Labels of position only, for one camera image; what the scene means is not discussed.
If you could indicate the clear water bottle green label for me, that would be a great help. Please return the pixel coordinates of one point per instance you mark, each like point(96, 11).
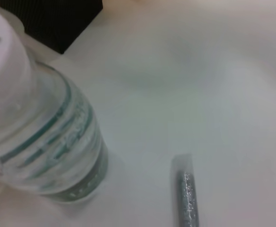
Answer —
point(45, 130)

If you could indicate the grey glitter marker pen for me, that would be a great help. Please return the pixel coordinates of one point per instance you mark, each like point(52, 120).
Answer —
point(187, 194)

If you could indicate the black mesh pen holder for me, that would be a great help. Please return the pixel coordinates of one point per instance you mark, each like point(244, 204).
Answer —
point(57, 23)

